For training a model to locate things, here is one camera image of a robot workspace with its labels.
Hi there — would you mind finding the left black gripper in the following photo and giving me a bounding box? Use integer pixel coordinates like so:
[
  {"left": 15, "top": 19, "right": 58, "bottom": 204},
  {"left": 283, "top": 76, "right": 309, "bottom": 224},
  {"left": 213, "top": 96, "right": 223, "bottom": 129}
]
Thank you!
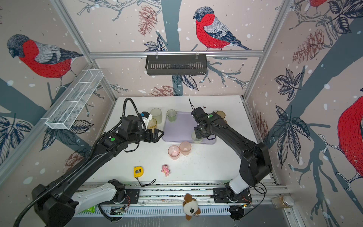
[{"left": 128, "top": 127, "right": 165, "bottom": 144}]

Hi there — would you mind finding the pale green plastic cup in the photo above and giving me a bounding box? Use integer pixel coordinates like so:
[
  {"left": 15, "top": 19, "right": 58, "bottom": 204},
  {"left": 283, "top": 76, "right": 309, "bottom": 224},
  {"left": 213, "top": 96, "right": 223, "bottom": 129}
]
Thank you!
[{"left": 192, "top": 131, "right": 203, "bottom": 144}]

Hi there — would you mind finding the clear pale plastic cup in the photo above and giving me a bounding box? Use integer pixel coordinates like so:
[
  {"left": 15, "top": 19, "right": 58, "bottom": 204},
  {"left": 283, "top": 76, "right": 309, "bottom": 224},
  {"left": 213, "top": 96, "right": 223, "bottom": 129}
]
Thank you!
[{"left": 150, "top": 108, "right": 163, "bottom": 124}]

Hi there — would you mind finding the bright green plastic cup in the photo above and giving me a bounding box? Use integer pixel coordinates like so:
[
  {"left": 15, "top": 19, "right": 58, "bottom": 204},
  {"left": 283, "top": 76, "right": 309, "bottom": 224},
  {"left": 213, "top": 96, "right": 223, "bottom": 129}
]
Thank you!
[{"left": 166, "top": 109, "right": 177, "bottom": 122}]

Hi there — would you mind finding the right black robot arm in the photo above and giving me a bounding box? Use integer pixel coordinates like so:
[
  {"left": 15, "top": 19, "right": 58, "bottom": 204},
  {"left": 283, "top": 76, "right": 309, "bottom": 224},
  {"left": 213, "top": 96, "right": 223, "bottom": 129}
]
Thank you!
[{"left": 191, "top": 105, "right": 273, "bottom": 201}]

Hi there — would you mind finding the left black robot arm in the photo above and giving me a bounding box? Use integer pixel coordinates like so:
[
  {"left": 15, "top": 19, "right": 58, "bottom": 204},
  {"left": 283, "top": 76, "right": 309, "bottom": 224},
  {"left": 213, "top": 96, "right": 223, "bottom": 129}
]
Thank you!
[{"left": 14, "top": 111, "right": 164, "bottom": 227}]

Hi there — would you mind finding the lavender plastic tray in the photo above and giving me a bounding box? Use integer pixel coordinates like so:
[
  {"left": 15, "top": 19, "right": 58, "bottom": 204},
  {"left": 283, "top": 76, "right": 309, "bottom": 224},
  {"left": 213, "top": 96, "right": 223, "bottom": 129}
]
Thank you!
[{"left": 162, "top": 112, "right": 216, "bottom": 145}]

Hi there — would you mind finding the yellow plastic cup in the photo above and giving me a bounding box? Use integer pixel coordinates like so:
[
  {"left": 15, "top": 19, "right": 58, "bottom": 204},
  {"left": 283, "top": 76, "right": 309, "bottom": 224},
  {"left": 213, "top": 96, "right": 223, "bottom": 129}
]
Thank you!
[{"left": 147, "top": 118, "right": 157, "bottom": 129}]

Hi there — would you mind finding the far brown textured cup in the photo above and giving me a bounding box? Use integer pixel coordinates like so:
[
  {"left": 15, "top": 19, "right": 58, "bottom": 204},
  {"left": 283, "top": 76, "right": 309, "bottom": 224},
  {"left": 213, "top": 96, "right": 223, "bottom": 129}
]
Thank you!
[{"left": 216, "top": 111, "right": 226, "bottom": 120}]

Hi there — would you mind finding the left pink plastic cup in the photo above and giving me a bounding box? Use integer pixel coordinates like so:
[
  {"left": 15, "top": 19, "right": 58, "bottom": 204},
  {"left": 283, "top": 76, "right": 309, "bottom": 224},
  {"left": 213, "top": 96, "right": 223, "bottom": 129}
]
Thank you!
[{"left": 168, "top": 145, "right": 180, "bottom": 160}]

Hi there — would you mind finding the pink plastic cup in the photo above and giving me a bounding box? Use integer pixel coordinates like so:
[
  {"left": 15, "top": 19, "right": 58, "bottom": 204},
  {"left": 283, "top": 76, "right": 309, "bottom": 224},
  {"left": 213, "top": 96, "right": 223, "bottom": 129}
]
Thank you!
[
  {"left": 168, "top": 145, "right": 180, "bottom": 160},
  {"left": 179, "top": 141, "right": 192, "bottom": 156}
]

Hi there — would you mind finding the right pink plastic cup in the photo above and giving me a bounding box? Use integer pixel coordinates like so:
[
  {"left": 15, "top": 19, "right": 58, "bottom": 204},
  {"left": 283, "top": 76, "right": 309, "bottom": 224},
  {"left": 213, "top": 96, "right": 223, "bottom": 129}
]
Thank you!
[{"left": 179, "top": 141, "right": 192, "bottom": 156}]

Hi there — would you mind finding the small pink toy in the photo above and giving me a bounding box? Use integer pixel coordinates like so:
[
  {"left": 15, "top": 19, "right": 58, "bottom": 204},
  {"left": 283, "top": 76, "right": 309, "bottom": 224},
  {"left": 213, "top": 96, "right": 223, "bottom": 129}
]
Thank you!
[{"left": 161, "top": 165, "right": 171, "bottom": 177}]

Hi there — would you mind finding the yellow tape measure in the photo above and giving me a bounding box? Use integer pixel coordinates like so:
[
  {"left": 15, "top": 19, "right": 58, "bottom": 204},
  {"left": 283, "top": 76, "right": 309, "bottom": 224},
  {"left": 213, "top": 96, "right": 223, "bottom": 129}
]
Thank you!
[{"left": 133, "top": 166, "right": 144, "bottom": 178}]

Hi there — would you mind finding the brown white plush toy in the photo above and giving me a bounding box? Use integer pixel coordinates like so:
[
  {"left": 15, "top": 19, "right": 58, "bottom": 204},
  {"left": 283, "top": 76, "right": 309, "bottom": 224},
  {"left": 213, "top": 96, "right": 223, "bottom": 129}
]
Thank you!
[{"left": 182, "top": 194, "right": 201, "bottom": 221}]

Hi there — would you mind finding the green snack packet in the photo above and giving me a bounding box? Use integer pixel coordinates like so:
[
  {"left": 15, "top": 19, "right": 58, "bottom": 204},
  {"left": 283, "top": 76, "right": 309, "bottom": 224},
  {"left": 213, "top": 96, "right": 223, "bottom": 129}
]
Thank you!
[{"left": 83, "top": 206, "right": 96, "bottom": 213}]

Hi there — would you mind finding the clear plastic jar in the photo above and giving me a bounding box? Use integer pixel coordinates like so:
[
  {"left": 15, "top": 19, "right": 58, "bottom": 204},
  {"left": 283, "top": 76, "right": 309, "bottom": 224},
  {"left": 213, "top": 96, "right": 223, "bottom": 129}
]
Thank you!
[{"left": 271, "top": 195, "right": 295, "bottom": 210}]

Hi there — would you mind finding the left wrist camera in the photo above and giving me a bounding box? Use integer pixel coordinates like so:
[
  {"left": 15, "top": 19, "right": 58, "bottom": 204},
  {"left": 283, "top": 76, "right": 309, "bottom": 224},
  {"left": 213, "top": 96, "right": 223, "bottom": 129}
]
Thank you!
[{"left": 140, "top": 111, "right": 153, "bottom": 128}]

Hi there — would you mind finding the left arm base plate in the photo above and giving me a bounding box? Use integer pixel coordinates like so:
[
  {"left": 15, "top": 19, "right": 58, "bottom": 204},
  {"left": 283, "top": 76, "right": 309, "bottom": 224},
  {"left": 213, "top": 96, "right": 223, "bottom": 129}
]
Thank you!
[{"left": 112, "top": 189, "right": 140, "bottom": 205}]

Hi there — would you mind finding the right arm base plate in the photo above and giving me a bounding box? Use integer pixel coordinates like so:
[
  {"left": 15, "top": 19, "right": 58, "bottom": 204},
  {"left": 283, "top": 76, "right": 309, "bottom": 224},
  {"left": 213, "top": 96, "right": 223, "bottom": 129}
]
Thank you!
[{"left": 211, "top": 188, "right": 252, "bottom": 203}]

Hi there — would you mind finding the black hanging wall basket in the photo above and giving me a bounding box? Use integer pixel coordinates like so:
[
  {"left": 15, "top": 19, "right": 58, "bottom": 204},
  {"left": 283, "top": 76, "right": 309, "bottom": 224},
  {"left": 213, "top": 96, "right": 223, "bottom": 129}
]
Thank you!
[{"left": 145, "top": 54, "right": 208, "bottom": 76}]

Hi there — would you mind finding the white wire mesh basket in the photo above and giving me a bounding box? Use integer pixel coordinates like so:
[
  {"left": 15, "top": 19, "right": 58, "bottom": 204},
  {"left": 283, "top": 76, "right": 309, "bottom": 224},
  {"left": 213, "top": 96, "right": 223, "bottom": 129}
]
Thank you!
[{"left": 45, "top": 69, "right": 104, "bottom": 130}]

